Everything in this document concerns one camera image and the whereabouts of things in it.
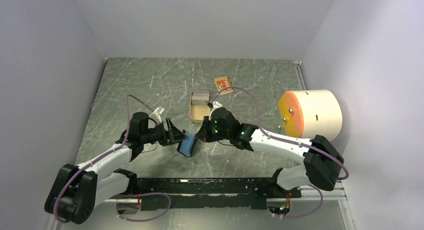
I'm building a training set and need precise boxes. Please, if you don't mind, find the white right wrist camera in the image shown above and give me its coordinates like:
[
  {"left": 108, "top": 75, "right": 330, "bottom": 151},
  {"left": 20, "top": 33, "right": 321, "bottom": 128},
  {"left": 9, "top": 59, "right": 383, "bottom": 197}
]
[{"left": 207, "top": 101, "right": 223, "bottom": 120}]

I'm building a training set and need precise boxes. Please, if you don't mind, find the grey credit card stack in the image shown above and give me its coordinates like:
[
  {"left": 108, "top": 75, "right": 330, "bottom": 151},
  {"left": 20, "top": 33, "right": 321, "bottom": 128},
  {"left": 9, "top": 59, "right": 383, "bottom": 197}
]
[{"left": 191, "top": 88, "right": 211, "bottom": 106}]

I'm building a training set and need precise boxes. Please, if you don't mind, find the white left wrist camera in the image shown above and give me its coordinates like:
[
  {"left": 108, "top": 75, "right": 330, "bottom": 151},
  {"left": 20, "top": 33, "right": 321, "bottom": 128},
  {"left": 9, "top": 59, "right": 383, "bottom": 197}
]
[{"left": 149, "top": 106, "right": 165, "bottom": 124}]

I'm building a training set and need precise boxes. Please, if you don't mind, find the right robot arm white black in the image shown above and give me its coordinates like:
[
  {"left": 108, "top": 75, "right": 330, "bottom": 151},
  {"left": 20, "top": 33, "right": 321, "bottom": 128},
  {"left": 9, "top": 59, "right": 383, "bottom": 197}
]
[{"left": 195, "top": 107, "right": 344, "bottom": 197}]

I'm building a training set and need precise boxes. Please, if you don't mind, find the aluminium frame extrusion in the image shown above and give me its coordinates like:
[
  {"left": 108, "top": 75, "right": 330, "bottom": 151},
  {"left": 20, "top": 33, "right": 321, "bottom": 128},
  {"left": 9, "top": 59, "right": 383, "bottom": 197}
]
[{"left": 105, "top": 179, "right": 347, "bottom": 204}]

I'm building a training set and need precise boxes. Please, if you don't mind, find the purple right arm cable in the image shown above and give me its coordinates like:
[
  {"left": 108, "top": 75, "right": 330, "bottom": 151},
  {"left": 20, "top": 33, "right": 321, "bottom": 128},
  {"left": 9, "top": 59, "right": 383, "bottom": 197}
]
[{"left": 208, "top": 86, "right": 350, "bottom": 181}]

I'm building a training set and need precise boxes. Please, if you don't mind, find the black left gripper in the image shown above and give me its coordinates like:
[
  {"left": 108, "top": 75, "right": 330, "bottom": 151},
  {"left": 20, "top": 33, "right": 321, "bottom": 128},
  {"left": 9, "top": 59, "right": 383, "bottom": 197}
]
[{"left": 141, "top": 117, "right": 188, "bottom": 147}]

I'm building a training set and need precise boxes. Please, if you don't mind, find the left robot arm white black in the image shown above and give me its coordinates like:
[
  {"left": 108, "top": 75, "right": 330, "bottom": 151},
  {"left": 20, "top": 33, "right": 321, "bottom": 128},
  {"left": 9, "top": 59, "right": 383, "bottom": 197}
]
[{"left": 44, "top": 112, "right": 188, "bottom": 224}]

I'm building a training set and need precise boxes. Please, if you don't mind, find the cream cylinder orange face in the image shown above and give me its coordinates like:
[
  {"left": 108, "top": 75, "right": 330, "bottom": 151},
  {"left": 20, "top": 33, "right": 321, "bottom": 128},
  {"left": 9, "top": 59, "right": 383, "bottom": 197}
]
[{"left": 277, "top": 90, "right": 343, "bottom": 141}]

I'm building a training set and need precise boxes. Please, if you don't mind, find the black card holder wallet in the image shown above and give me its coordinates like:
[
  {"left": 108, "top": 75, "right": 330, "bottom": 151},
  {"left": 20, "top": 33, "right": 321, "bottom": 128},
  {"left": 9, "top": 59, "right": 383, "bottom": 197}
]
[{"left": 177, "top": 131, "right": 197, "bottom": 158}]

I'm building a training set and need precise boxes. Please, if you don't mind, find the beige oval tray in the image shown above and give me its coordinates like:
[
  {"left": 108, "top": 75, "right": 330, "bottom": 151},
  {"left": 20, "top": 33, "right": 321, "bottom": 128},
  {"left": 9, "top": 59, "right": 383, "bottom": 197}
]
[{"left": 189, "top": 96, "right": 211, "bottom": 123}]

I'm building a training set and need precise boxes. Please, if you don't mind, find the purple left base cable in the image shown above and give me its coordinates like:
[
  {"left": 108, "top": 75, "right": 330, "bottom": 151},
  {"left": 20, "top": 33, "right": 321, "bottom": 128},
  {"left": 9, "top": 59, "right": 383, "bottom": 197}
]
[{"left": 115, "top": 193, "right": 172, "bottom": 223}]

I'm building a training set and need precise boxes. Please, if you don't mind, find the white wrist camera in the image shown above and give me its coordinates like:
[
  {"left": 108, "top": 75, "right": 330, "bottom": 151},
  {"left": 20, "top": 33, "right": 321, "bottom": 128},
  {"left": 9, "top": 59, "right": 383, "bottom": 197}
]
[
  {"left": 207, "top": 101, "right": 223, "bottom": 120},
  {"left": 149, "top": 106, "right": 165, "bottom": 124}
]

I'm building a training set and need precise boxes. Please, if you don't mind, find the orange patterned card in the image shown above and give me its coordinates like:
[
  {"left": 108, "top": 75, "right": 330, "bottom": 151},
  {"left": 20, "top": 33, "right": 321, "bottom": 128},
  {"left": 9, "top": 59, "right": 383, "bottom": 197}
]
[{"left": 214, "top": 76, "right": 234, "bottom": 95}]

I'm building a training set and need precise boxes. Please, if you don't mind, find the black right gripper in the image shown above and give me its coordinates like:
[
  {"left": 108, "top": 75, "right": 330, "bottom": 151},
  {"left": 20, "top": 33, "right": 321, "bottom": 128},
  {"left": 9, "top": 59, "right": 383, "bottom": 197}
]
[{"left": 195, "top": 116, "right": 232, "bottom": 143}]

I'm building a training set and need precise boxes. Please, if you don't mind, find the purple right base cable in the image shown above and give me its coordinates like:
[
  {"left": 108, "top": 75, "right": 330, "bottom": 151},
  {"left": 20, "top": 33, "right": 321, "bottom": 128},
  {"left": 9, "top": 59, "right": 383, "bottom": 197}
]
[{"left": 271, "top": 185, "right": 324, "bottom": 220}]

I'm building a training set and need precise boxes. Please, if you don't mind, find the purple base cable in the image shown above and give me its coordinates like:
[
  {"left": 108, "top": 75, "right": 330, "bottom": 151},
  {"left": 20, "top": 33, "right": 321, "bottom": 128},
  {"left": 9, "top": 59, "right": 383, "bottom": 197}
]
[
  {"left": 271, "top": 185, "right": 324, "bottom": 220},
  {"left": 115, "top": 193, "right": 172, "bottom": 223}
]

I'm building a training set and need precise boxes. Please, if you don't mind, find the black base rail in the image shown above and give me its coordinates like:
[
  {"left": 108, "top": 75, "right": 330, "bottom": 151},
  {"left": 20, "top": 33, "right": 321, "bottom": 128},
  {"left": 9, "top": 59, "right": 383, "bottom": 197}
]
[{"left": 137, "top": 177, "right": 302, "bottom": 211}]

